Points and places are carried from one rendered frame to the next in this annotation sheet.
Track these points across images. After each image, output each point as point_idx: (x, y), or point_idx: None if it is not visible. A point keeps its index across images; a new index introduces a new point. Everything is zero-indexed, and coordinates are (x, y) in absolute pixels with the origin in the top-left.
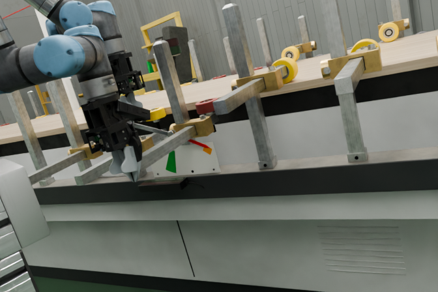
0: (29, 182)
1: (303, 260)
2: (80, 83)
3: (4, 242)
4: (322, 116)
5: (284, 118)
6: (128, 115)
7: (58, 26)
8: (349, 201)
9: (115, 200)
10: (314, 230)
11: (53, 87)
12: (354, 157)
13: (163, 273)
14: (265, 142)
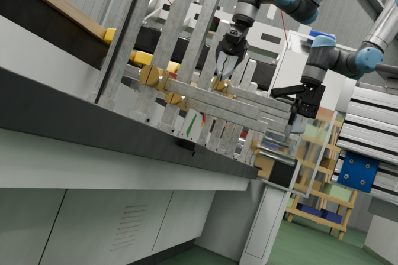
0: None
1: (106, 243)
2: (326, 71)
3: None
4: None
5: (159, 109)
6: (293, 94)
7: (310, 11)
8: (198, 177)
9: (158, 157)
10: (124, 210)
11: None
12: (216, 149)
13: None
14: (210, 128)
